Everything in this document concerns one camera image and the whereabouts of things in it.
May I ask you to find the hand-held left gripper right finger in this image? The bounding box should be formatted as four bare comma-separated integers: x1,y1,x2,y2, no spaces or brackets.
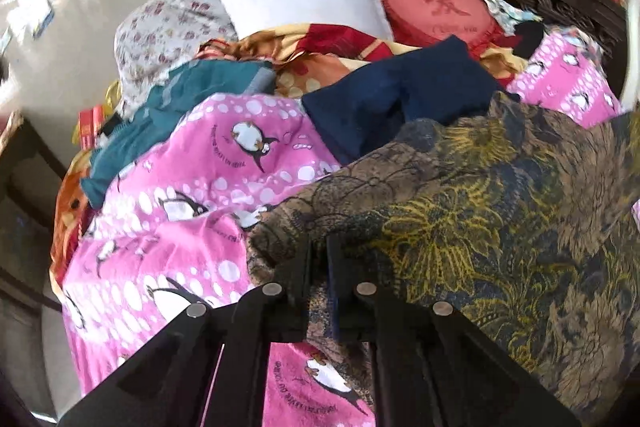
326,234,583,427

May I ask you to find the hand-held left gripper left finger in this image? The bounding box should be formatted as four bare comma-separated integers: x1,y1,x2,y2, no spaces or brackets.
57,246,314,427

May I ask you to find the brown floral garment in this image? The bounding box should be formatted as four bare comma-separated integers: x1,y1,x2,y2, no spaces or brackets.
245,92,640,427

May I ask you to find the pink penguin print blanket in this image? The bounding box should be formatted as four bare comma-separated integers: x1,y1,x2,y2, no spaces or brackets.
60,29,626,427

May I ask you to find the navy blue garment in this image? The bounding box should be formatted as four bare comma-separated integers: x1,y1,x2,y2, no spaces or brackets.
301,34,521,165

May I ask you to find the teal garment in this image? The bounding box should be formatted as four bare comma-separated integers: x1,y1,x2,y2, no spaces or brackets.
80,59,276,210

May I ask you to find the orange red patterned blanket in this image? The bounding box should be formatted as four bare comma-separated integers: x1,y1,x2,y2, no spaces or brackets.
50,23,528,288

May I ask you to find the red box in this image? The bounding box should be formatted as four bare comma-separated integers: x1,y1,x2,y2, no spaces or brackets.
77,106,117,148

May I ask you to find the dark wooden cabinet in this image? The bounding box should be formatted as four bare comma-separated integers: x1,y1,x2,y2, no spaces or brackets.
0,109,68,308

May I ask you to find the white pillow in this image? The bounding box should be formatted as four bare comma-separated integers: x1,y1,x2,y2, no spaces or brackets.
220,0,396,42

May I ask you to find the red heart cushion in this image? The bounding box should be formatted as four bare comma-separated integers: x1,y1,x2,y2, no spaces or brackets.
375,0,521,58

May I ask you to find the small black cloth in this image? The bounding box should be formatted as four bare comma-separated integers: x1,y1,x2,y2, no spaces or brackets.
512,21,547,58

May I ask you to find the light blue frilled cloth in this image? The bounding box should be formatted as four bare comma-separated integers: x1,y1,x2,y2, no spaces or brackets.
477,0,543,38

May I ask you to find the dark wooden headboard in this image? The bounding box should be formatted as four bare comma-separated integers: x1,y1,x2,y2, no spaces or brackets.
450,0,636,98

